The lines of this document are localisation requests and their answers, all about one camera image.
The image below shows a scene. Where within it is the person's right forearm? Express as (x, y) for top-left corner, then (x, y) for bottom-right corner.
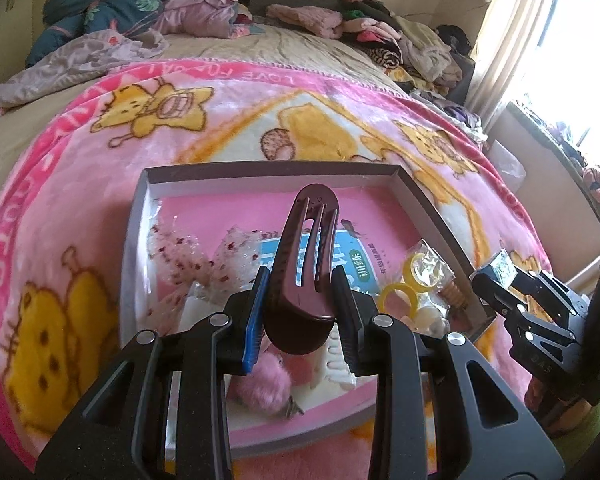
(524, 377), (600, 461)

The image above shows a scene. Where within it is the white plastic bag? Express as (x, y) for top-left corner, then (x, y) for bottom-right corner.
(489, 139), (527, 182)

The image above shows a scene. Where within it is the blue label card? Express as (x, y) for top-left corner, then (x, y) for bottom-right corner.
(257, 220), (387, 307)

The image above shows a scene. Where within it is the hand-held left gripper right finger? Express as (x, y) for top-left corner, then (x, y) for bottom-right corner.
(331, 266), (566, 480)

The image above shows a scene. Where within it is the cream wardrobe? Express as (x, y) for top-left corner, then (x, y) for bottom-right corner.
(0, 0), (63, 93)

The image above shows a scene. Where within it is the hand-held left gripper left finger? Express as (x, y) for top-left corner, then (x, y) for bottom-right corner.
(35, 266), (272, 480)

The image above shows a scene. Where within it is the small packet with dark card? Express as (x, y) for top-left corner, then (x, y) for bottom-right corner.
(487, 251), (520, 283)

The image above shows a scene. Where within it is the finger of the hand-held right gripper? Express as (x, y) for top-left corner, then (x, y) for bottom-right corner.
(472, 270), (600, 403)
(510, 265), (589, 317)

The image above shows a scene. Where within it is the cream curtain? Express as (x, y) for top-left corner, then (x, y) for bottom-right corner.
(467, 0), (561, 133)

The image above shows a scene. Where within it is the grey cardboard box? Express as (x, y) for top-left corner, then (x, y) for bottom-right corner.
(117, 160), (497, 463)

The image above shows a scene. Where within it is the pile of clothes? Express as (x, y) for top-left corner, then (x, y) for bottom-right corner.
(340, 0), (483, 133)

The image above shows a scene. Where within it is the pink printed blanket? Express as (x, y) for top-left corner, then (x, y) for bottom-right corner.
(0, 57), (556, 480)

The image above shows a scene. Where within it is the pink pom-pom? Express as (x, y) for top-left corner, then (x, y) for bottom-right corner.
(239, 339), (307, 418)

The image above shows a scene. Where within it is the pink fuzzy garment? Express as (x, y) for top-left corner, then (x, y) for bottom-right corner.
(265, 3), (344, 40)

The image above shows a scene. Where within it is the window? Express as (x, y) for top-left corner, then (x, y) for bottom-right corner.
(517, 0), (600, 161)

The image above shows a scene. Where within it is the orange ridged hair clip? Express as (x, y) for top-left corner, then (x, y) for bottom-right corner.
(440, 282), (470, 311)

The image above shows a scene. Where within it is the lavender blanket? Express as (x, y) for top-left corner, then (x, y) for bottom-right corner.
(0, 29), (171, 133)

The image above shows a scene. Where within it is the clear bag of yellow rings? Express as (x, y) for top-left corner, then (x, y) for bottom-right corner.
(377, 240), (457, 312)

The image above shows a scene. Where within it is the lilac pink garment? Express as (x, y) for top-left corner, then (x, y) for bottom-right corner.
(152, 0), (253, 40)

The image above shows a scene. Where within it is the brown hair clip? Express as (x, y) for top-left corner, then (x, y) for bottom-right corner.
(262, 183), (342, 356)

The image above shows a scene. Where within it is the bed with beige sheet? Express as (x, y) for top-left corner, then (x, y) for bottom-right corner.
(0, 22), (473, 196)

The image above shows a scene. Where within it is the white comb hair clip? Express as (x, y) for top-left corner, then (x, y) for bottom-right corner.
(180, 290), (359, 397)

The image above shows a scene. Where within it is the white lace hair bow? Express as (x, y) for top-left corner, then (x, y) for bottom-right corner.
(147, 225), (277, 303)

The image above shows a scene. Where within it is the dark floral quilt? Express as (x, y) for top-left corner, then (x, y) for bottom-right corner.
(25, 0), (173, 68)

